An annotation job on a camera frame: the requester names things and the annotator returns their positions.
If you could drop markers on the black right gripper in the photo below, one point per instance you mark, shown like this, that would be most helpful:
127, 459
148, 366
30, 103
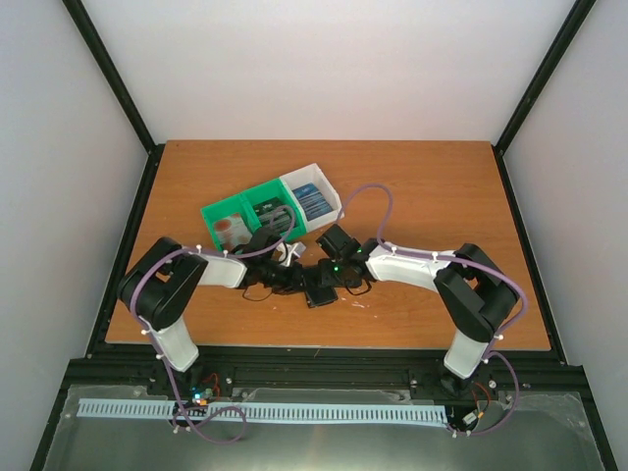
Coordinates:
326, 279

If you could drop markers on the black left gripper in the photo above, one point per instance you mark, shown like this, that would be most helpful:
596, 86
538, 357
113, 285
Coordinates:
294, 280

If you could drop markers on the black leather card holder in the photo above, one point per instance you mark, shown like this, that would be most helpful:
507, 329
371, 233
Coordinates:
318, 296

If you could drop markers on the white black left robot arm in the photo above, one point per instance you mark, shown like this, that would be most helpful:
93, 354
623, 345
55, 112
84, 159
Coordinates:
158, 288

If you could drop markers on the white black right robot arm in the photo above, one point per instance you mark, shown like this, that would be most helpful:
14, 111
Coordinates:
477, 296

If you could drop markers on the black card stack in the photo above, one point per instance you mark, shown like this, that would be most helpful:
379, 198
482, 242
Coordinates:
274, 213

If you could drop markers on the red white card stack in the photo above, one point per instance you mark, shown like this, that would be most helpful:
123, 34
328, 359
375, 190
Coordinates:
231, 231

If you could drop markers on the blue card stack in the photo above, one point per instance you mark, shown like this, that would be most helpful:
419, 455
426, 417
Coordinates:
312, 201

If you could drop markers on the white plastic bin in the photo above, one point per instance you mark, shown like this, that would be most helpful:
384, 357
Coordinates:
313, 174

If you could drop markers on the green double plastic bin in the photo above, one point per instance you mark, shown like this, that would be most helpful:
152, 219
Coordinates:
243, 202

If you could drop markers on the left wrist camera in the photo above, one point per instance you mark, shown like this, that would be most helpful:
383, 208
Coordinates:
290, 252

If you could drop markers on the light blue cable duct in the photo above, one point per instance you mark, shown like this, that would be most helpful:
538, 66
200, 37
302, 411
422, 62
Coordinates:
269, 412

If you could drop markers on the metal base plate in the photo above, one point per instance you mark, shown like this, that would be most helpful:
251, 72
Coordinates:
546, 432

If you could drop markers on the black frame rail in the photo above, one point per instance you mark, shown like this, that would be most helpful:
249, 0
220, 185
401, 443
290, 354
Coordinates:
99, 52

